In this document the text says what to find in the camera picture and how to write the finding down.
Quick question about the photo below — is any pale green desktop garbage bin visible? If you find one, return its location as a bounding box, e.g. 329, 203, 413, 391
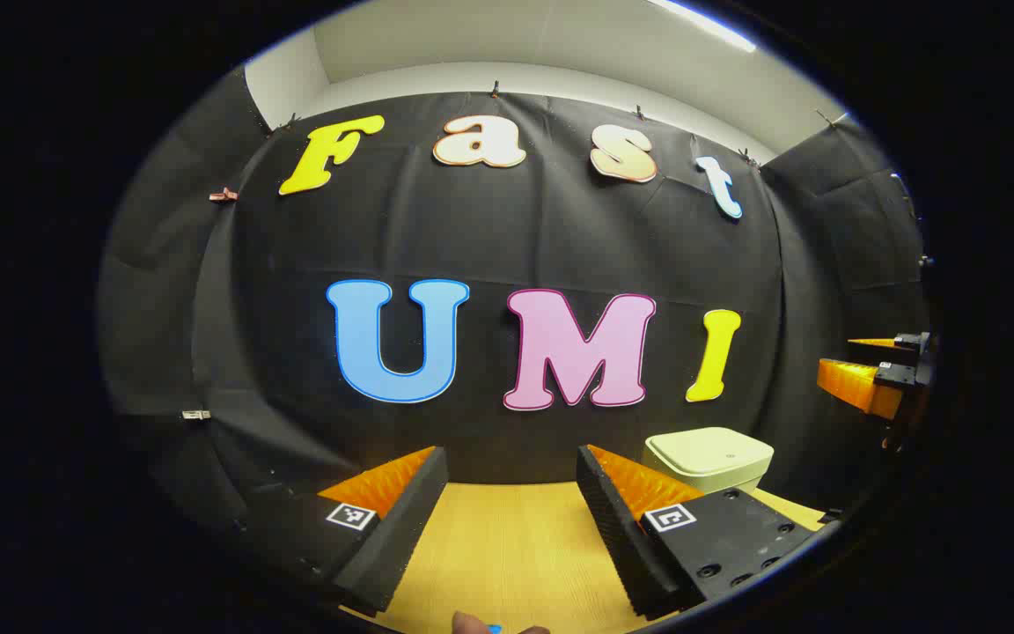
643, 427, 775, 494

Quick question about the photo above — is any black backdrop cloth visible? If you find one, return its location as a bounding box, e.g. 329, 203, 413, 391
98, 66, 935, 529

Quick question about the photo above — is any wooden desktop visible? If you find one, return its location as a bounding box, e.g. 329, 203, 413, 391
340, 483, 829, 634

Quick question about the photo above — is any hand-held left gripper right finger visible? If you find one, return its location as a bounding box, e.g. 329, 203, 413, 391
576, 444, 825, 619

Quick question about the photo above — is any ceiling light strip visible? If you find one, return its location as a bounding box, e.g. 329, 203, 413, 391
648, 0, 759, 54

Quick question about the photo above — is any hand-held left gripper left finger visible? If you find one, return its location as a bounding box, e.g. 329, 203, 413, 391
239, 446, 450, 617

